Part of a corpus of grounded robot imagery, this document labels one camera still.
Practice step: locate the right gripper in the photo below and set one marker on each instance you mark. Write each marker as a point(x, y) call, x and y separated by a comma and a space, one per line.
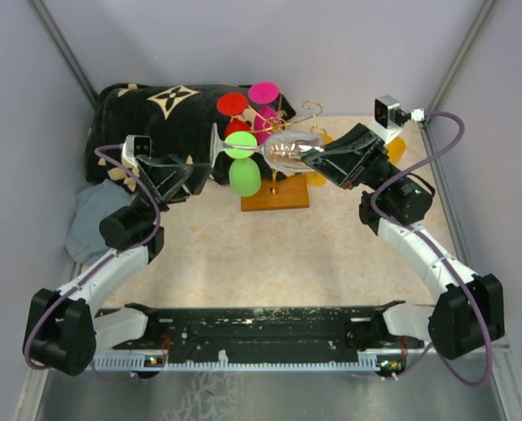
point(351, 159)

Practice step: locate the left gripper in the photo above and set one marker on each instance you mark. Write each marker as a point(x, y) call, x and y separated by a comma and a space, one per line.
point(165, 175)

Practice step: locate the orange wine glass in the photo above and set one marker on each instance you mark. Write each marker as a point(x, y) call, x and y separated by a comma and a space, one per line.
point(395, 150)
point(314, 178)

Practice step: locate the green plastic wine glass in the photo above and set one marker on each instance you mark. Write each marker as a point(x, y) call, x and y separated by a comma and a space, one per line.
point(244, 173)

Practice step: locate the clear wine glass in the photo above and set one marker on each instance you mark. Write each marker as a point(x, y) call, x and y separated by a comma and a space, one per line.
point(283, 151)

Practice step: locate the pink plastic wine glass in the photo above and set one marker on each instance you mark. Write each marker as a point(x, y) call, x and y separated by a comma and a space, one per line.
point(264, 94)

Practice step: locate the red plastic wine glass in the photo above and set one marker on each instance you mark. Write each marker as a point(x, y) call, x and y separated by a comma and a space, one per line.
point(233, 105)

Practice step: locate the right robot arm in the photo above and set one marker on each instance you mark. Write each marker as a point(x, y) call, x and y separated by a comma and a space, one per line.
point(468, 310)

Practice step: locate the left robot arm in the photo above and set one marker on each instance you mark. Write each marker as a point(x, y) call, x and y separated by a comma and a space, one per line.
point(65, 329)

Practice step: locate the black floral pillow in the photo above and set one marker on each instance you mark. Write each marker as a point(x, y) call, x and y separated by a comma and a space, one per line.
point(178, 119)

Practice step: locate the grey cloth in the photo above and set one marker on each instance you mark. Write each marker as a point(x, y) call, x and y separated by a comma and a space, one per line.
point(84, 241)

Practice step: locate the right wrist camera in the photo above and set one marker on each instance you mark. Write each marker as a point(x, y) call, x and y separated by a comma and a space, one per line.
point(390, 118)

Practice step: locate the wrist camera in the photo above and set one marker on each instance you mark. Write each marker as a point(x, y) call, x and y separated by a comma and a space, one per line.
point(390, 118)
point(134, 146)

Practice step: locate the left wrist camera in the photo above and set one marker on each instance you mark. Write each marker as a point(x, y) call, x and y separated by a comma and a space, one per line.
point(134, 146)

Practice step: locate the gold wire glass rack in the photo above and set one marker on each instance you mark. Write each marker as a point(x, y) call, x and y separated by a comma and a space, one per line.
point(284, 191)

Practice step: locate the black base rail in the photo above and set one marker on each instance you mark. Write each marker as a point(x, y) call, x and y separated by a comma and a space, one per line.
point(269, 338)

